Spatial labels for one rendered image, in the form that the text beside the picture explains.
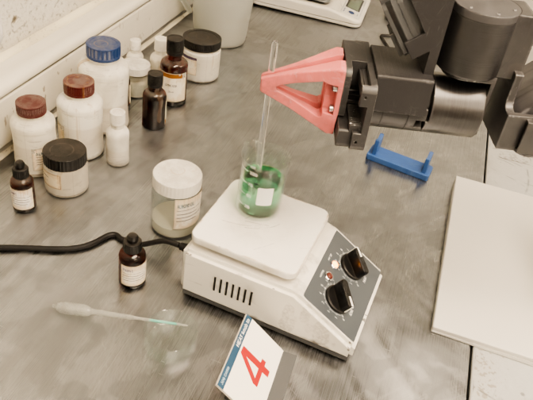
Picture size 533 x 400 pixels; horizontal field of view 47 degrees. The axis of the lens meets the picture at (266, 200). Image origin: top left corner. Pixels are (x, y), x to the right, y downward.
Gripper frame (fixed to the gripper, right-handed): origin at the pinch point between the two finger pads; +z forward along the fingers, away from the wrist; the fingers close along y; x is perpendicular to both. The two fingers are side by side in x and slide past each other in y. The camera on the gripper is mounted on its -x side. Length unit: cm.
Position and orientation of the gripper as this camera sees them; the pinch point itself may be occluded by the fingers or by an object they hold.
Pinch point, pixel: (269, 82)
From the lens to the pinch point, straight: 58.9
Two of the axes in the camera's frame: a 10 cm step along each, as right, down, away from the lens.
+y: -0.5, 6.1, -7.9
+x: -1.1, 7.8, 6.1
